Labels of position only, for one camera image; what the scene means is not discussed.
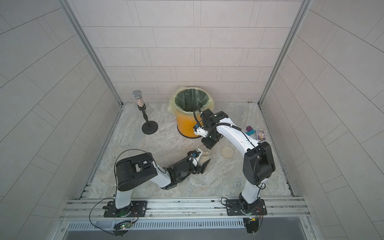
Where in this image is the cream jar lid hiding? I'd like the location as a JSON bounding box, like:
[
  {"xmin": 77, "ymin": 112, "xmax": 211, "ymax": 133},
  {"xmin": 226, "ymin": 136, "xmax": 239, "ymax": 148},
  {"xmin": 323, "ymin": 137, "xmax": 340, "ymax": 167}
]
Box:
[{"xmin": 221, "ymin": 146, "xmax": 235, "ymax": 159}]

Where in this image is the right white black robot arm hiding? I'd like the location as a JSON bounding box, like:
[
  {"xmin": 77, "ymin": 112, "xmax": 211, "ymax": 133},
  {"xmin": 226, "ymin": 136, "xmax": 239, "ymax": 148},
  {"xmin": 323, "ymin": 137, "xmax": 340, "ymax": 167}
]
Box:
[{"xmin": 193, "ymin": 108, "xmax": 276, "ymax": 218}]

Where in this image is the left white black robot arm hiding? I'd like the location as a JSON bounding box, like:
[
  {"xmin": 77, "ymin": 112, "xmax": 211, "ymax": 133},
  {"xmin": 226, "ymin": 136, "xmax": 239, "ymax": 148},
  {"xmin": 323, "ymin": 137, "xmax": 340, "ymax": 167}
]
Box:
[{"xmin": 114, "ymin": 148, "xmax": 211, "ymax": 210}]

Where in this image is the teal block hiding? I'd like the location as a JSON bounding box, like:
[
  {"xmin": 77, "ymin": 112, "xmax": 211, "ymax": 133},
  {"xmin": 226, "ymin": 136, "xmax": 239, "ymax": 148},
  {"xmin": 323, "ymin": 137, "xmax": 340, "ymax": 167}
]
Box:
[{"xmin": 247, "ymin": 129, "xmax": 256, "ymax": 136}]

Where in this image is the orange trash bin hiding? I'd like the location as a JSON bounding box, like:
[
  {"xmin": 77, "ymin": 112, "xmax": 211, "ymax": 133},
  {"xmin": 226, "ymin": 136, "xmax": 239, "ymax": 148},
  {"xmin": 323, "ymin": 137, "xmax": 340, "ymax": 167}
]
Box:
[{"xmin": 176, "ymin": 87, "xmax": 210, "ymax": 139}]

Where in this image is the purple card pack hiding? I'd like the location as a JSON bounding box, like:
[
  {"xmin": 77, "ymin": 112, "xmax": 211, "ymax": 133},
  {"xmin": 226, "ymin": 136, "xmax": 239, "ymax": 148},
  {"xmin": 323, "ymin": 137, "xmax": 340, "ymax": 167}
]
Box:
[{"xmin": 256, "ymin": 130, "xmax": 266, "ymax": 142}]

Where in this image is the black stand with shaker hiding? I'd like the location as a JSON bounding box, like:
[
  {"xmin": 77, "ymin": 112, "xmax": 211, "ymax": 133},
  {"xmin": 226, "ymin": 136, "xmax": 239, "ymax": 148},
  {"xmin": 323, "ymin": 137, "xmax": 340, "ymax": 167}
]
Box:
[{"xmin": 133, "ymin": 90, "xmax": 159, "ymax": 135}]

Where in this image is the right controller board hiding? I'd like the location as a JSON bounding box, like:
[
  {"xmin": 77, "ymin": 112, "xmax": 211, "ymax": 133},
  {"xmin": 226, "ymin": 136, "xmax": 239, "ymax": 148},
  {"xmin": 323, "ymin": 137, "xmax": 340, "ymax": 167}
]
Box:
[{"xmin": 243, "ymin": 218, "xmax": 259, "ymax": 234}]

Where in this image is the controller board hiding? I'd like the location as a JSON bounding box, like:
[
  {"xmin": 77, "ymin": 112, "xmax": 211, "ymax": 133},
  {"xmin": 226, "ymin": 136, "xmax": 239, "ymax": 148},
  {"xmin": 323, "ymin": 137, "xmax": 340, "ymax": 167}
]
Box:
[
  {"xmin": 243, "ymin": 218, "xmax": 259, "ymax": 234},
  {"xmin": 113, "ymin": 221, "xmax": 132, "ymax": 237}
]

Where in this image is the left controller board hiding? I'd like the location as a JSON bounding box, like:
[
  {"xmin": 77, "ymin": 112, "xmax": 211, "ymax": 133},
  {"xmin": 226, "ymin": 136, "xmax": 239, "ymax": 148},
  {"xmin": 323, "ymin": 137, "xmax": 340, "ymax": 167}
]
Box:
[{"xmin": 113, "ymin": 221, "xmax": 132, "ymax": 237}]

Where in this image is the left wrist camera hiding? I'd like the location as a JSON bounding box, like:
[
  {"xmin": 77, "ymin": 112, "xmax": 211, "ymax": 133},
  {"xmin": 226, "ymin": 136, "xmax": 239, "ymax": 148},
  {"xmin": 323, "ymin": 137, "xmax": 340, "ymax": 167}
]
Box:
[{"xmin": 189, "ymin": 149, "xmax": 202, "ymax": 167}]

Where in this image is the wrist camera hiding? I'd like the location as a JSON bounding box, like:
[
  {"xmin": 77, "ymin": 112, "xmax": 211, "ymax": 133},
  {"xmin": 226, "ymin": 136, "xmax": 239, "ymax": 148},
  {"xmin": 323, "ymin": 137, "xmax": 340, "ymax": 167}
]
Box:
[
  {"xmin": 193, "ymin": 124, "xmax": 208, "ymax": 138},
  {"xmin": 189, "ymin": 149, "xmax": 202, "ymax": 167}
]

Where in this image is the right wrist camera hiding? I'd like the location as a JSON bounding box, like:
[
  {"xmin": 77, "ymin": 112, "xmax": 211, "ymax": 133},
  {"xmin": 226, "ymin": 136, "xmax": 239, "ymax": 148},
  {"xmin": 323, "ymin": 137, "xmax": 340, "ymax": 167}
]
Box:
[{"xmin": 193, "ymin": 124, "xmax": 208, "ymax": 138}]

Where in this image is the aluminium mounting rail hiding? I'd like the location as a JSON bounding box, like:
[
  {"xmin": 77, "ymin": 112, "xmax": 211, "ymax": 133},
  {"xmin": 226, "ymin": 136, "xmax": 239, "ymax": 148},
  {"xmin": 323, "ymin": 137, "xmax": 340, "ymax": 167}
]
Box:
[{"xmin": 59, "ymin": 196, "xmax": 310, "ymax": 221}]

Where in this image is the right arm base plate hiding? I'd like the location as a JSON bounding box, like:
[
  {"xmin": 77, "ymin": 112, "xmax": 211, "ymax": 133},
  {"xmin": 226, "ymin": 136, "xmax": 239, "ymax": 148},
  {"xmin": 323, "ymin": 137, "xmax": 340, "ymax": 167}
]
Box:
[{"xmin": 226, "ymin": 199, "xmax": 268, "ymax": 216}]

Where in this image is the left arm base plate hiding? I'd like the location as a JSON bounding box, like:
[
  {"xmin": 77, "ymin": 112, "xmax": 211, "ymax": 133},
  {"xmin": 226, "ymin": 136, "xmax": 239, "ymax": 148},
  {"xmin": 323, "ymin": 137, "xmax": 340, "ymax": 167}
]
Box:
[{"xmin": 103, "ymin": 201, "xmax": 148, "ymax": 218}]

